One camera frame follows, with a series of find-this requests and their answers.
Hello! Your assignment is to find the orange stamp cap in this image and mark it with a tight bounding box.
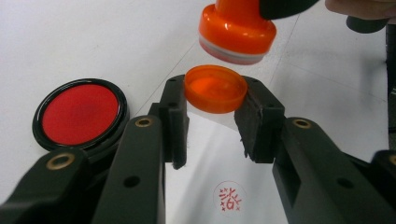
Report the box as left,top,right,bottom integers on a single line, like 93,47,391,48
183,63,249,115

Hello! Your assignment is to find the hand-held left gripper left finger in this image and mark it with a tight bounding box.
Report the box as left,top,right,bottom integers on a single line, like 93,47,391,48
148,74,191,171

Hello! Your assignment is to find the orange round stamp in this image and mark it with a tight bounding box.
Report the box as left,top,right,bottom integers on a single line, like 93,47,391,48
198,0,277,66

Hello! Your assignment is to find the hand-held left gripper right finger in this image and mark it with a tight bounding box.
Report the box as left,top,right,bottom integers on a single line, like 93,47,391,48
233,75,287,164

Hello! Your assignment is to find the round red ink pad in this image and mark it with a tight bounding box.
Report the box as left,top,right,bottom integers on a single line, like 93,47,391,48
31,77,131,154

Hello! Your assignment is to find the white paper sheet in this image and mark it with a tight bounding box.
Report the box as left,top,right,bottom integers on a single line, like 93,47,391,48
163,109,290,224

